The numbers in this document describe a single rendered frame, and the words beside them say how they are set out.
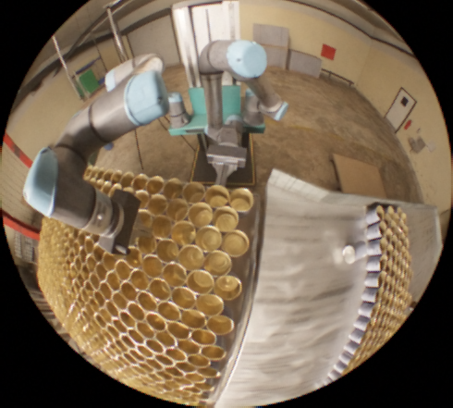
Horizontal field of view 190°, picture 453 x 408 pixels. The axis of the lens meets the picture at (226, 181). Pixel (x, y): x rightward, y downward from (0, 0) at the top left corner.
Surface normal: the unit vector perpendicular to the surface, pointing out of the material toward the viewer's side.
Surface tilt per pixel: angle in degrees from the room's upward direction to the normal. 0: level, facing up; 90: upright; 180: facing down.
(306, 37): 90
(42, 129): 90
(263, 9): 90
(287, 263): 0
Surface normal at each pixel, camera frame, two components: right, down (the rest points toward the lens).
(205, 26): -0.05, 0.88
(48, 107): 0.99, 0.12
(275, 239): -0.05, -0.48
